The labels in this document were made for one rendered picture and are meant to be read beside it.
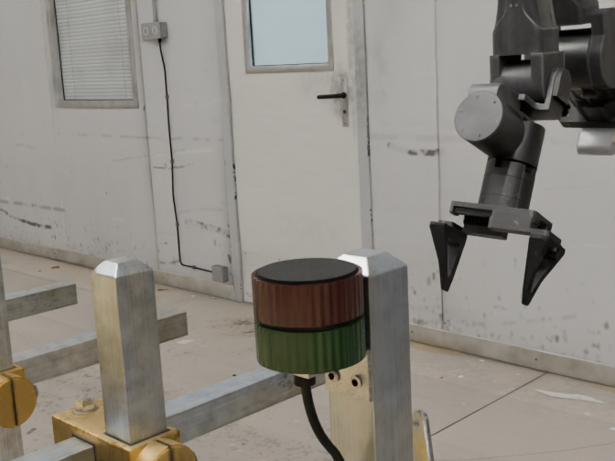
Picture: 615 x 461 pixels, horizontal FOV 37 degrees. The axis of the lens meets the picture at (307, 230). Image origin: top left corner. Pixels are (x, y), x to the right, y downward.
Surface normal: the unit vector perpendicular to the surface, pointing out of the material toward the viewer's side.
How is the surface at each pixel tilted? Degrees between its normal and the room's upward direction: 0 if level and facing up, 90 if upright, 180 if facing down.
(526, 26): 91
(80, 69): 90
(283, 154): 90
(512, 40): 91
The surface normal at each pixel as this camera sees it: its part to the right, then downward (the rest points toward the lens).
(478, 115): -0.59, -0.25
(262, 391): 0.72, 0.10
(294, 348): -0.27, 0.20
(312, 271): -0.05, -0.98
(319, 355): 0.15, 0.18
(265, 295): -0.75, 0.16
